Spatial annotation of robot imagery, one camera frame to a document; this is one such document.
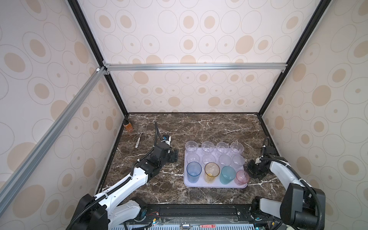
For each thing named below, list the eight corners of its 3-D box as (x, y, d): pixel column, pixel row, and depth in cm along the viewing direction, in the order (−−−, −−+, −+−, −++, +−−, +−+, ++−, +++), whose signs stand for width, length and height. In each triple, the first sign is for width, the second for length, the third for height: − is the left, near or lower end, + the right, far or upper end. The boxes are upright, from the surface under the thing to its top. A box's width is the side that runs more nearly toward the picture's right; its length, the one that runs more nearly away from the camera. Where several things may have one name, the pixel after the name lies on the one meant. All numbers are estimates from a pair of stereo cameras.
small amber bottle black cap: (129, 133, 109) (125, 126, 103) (125, 127, 113) (121, 120, 106) (134, 130, 111) (131, 123, 105) (130, 125, 114) (126, 118, 108)
